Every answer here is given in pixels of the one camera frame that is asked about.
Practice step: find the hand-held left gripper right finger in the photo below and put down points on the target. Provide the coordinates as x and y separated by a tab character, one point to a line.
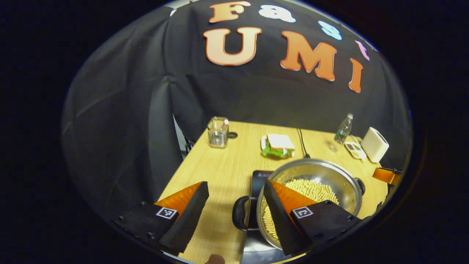
280	223

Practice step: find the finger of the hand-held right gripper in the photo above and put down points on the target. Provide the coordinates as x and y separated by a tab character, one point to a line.
384	175

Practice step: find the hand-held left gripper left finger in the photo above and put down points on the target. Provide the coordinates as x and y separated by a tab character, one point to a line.
190	220

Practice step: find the black induction cooktop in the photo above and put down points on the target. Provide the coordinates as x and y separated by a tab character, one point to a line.
260	183

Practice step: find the steel pot with soybeans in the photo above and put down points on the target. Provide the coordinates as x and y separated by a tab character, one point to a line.
318	172

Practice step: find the white toaster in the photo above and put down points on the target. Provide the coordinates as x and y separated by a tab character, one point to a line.
375	145

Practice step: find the white divided dish of beans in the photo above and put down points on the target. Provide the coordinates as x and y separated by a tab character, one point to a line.
354	149

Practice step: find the clear plastic water bottle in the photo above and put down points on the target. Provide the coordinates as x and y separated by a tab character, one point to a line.
343	130

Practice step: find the sandwich on plate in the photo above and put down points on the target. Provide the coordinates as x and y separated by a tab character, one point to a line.
280	141

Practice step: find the clear glass cup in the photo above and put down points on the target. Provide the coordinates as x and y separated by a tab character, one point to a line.
218	134

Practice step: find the small black round cap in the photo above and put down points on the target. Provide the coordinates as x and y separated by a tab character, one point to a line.
233	135

